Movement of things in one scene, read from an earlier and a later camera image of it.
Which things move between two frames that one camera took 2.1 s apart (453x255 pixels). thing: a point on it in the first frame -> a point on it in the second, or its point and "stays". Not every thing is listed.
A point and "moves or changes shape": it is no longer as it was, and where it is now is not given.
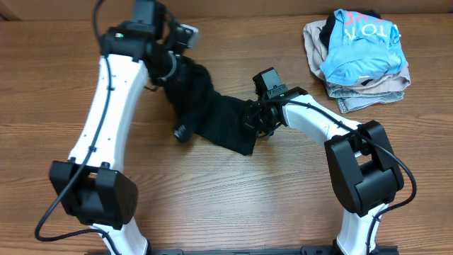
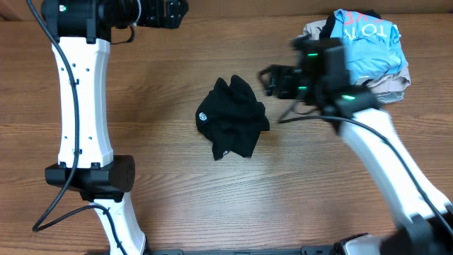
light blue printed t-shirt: [361, 46] stays
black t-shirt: [215, 117] moves or changes shape
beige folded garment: [389, 81] stays
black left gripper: [173, 76] -> [173, 13]
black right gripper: [253, 120] -> [280, 82]
